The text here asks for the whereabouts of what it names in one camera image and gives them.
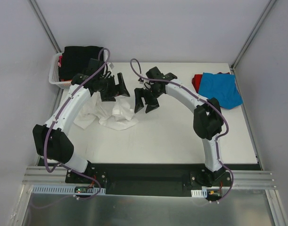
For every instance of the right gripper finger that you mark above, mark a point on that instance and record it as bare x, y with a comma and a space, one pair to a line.
151, 102
139, 95

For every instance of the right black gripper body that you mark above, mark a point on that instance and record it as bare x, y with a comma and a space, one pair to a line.
148, 92

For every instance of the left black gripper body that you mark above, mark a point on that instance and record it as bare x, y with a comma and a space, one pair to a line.
113, 88

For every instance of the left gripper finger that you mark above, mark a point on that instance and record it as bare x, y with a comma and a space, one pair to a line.
108, 95
121, 89

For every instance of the white t shirt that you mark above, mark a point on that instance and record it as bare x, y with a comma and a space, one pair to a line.
117, 115

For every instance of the red t shirt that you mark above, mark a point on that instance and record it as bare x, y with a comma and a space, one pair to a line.
207, 82

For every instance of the white plastic basket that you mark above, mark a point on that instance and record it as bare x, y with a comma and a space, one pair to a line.
53, 72

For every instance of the blue t shirt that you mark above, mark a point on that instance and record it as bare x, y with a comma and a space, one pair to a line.
227, 99

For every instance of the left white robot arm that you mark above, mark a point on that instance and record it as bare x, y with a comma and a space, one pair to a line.
51, 139

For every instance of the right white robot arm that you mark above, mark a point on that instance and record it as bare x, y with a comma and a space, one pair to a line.
207, 121

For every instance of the black t shirt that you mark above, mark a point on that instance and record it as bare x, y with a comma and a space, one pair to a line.
78, 57

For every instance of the pink t shirt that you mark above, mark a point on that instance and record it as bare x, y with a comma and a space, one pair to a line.
64, 70

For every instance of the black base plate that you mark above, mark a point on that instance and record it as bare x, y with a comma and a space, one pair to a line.
169, 180

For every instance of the right white cable duct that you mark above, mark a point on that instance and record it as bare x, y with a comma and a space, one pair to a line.
199, 193

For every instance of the white cable duct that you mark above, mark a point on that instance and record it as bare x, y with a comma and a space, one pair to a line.
67, 190
199, 193

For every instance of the left white cable duct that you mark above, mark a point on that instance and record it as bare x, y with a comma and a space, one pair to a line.
67, 190

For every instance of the aluminium rail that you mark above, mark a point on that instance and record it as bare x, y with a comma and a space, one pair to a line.
243, 179

